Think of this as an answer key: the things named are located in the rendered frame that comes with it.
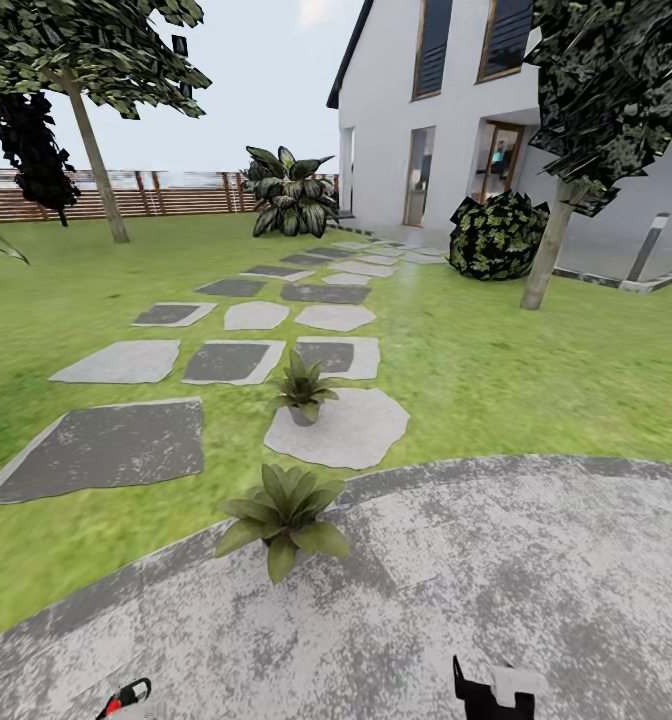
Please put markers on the pot plant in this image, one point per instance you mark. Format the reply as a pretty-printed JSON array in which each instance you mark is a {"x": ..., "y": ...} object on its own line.
[
  {"x": 304, "y": 392},
  {"x": 283, "y": 514}
]

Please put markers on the fixed window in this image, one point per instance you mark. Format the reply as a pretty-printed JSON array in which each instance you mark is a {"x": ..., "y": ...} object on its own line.
[{"x": 420, "y": 166}]

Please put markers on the bush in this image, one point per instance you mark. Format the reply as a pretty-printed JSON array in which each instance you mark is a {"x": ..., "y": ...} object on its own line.
[
  {"x": 296, "y": 206},
  {"x": 499, "y": 239},
  {"x": 253, "y": 174}
]

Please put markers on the insectifuge atomizer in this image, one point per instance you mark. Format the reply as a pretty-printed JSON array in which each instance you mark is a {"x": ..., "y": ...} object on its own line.
[{"x": 138, "y": 690}]

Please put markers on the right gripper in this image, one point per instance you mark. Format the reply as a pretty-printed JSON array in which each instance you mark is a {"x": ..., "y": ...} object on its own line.
[{"x": 481, "y": 705}]

